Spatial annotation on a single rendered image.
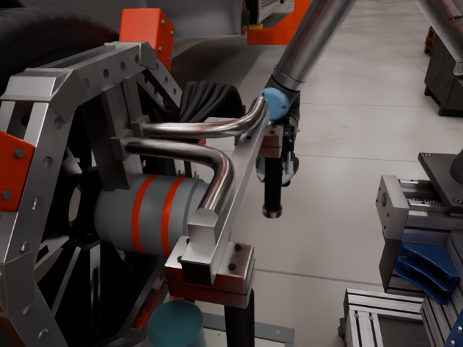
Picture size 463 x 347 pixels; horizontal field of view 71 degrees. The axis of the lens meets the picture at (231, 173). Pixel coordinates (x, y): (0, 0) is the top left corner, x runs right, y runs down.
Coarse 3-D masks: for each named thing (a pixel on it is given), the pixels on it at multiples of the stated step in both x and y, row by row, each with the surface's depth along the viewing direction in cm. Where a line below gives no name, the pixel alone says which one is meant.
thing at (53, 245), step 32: (64, 160) 52; (160, 160) 81; (64, 192) 53; (96, 192) 67; (64, 224) 53; (64, 256) 55; (96, 256) 62; (128, 256) 79; (64, 288) 54; (96, 288) 63; (128, 288) 73; (64, 320) 64; (96, 320) 64
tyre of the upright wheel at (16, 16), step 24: (0, 24) 38; (24, 24) 40; (48, 24) 44; (72, 24) 48; (96, 24) 53; (0, 48) 37; (24, 48) 40; (48, 48) 44; (72, 48) 48; (0, 72) 37; (0, 96) 38; (168, 168) 86
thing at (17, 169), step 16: (0, 144) 29; (16, 144) 31; (0, 160) 29; (16, 160) 31; (0, 176) 29; (16, 176) 31; (0, 192) 29; (16, 192) 31; (0, 208) 30; (16, 208) 31
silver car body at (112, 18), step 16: (32, 0) 71; (48, 0) 75; (64, 0) 80; (80, 0) 85; (96, 0) 91; (112, 0) 98; (128, 0) 107; (144, 0) 118; (96, 16) 92; (112, 16) 99
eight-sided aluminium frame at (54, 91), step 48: (96, 48) 49; (144, 48) 52; (48, 96) 34; (144, 96) 65; (48, 144) 35; (48, 192) 35; (0, 240) 31; (0, 288) 30; (144, 288) 72; (0, 336) 36; (48, 336) 37; (144, 336) 63
